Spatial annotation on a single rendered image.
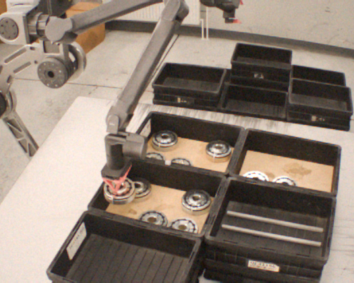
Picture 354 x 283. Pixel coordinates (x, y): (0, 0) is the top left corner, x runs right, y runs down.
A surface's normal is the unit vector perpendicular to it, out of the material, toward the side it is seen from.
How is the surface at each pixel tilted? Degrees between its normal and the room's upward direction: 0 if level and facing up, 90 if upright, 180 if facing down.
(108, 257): 0
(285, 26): 90
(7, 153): 0
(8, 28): 90
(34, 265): 0
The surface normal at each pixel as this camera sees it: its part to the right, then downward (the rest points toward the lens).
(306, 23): -0.25, 0.59
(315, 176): -0.02, -0.79
